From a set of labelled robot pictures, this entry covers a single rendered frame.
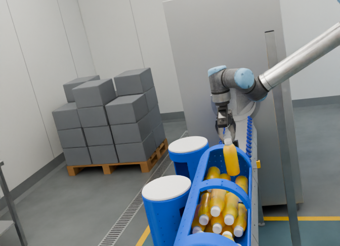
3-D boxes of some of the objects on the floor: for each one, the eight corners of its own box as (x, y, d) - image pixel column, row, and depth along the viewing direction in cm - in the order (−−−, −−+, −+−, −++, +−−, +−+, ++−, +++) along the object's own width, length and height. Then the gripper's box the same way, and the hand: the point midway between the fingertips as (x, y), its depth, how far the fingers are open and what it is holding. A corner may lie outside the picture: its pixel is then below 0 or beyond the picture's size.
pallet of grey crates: (168, 147, 580) (151, 67, 546) (149, 172, 508) (127, 81, 475) (96, 152, 622) (76, 78, 589) (69, 175, 550) (44, 92, 517)
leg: (264, 222, 352) (255, 157, 334) (265, 226, 346) (255, 160, 329) (258, 223, 353) (248, 158, 336) (258, 227, 348) (248, 161, 330)
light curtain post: (302, 261, 295) (273, 30, 248) (303, 267, 290) (274, 31, 242) (294, 261, 297) (264, 31, 250) (295, 267, 291) (264, 32, 244)
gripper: (234, 96, 199) (240, 136, 205) (211, 99, 202) (218, 139, 208) (233, 101, 191) (240, 142, 197) (209, 104, 194) (216, 145, 200)
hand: (227, 140), depth 199 cm, fingers closed on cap, 4 cm apart
